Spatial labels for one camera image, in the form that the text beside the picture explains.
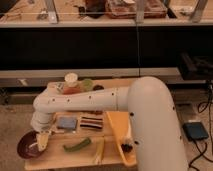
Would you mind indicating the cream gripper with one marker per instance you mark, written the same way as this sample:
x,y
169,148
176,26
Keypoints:
x,y
42,140

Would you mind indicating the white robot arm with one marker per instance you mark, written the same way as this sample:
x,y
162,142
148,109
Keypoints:
x,y
155,126

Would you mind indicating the yellow plastic tray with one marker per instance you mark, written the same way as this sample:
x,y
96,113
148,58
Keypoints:
x,y
119,122

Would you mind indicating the dark brush in tray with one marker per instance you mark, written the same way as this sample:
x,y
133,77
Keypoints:
x,y
127,142

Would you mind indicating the dark red bowl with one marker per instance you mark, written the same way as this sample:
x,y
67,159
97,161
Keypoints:
x,y
27,147

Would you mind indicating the blue sponge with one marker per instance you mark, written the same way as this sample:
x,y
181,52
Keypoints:
x,y
69,123

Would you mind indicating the green chili pepper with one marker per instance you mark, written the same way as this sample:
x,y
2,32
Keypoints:
x,y
79,146

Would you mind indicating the striped cloth coaster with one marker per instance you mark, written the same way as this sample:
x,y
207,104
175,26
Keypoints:
x,y
91,123

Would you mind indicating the orange bowl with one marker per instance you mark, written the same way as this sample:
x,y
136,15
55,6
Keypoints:
x,y
71,90

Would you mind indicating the white paper cup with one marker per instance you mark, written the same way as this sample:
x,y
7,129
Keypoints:
x,y
71,79

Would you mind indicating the green cup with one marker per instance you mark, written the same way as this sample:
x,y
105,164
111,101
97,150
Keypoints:
x,y
87,85

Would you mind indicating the dark metal cup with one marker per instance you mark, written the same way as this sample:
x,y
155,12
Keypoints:
x,y
98,87

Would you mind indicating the black foot pedal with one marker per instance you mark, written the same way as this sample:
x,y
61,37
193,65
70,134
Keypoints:
x,y
195,131

